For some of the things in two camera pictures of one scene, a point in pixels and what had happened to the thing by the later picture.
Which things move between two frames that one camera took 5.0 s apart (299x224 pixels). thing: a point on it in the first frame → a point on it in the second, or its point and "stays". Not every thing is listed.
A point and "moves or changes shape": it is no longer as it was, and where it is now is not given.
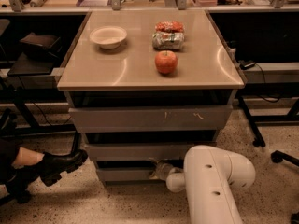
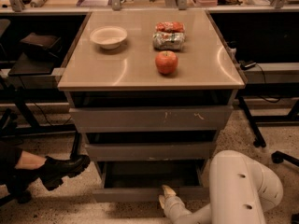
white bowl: [108, 37] stays
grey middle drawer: [111, 151] stays
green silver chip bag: [168, 40] stays
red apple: [166, 62] stays
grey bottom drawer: [128, 174] moves or changes shape
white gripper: [163, 169] → [171, 204]
